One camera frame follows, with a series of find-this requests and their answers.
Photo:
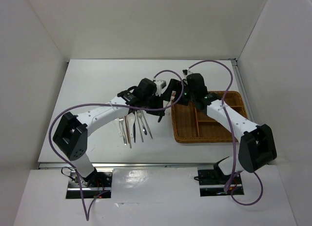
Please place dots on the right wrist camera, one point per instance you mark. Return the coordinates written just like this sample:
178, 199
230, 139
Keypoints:
186, 72

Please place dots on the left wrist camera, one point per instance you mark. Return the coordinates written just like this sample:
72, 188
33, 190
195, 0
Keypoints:
160, 85

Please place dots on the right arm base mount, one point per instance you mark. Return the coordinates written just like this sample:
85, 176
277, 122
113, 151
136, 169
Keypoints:
211, 185

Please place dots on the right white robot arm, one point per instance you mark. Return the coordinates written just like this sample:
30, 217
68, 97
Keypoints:
256, 142

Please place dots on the silver knife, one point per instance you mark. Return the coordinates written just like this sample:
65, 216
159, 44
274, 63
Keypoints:
148, 128

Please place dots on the white ceramic spoon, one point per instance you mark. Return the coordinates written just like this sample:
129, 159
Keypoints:
116, 124
131, 122

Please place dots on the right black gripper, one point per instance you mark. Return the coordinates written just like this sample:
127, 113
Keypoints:
174, 85

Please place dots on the aluminium table rail front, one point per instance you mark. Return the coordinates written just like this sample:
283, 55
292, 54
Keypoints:
131, 165

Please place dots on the silver fork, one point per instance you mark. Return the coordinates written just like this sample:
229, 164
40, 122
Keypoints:
139, 114
172, 97
121, 126

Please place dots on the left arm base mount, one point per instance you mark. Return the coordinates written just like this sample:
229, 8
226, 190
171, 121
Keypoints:
101, 184

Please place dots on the copper knife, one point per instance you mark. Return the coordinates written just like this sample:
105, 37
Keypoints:
128, 133

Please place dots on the brown wicker divided tray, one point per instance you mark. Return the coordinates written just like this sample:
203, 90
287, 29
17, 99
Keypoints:
193, 126

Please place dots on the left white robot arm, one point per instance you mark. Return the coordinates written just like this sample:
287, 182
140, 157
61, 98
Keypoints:
72, 132

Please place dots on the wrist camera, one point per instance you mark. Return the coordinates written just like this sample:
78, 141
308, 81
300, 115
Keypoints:
186, 72
160, 85

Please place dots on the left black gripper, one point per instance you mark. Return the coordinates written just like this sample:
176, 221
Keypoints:
159, 100

